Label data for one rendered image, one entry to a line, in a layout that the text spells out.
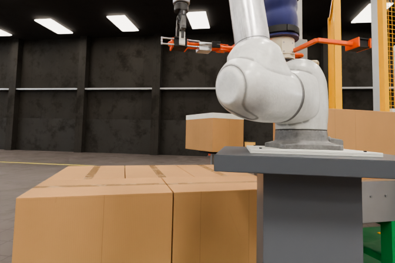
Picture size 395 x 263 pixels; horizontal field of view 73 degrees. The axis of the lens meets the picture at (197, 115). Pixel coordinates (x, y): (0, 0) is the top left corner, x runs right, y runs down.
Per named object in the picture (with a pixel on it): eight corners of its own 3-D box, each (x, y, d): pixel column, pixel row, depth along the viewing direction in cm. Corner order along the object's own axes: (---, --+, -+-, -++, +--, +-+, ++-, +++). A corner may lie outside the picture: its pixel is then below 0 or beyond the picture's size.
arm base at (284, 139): (359, 151, 76) (359, 131, 76) (281, 148, 75) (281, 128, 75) (326, 148, 94) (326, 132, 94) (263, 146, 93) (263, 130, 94)
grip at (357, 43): (357, 52, 146) (357, 43, 146) (371, 47, 138) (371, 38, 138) (345, 51, 143) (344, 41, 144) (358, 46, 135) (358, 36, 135)
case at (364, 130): (348, 172, 191) (347, 116, 194) (404, 182, 152) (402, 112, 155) (273, 174, 175) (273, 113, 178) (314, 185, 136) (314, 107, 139)
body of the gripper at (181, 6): (190, 2, 139) (189, 19, 138) (186, 9, 147) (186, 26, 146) (176, 0, 137) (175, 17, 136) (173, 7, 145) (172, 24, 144)
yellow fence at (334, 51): (327, 211, 287) (324, 20, 302) (337, 212, 283) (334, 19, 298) (334, 240, 207) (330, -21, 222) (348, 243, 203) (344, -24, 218)
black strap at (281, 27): (284, 46, 172) (284, 39, 172) (308, 33, 149) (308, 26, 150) (252, 42, 165) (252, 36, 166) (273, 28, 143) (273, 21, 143)
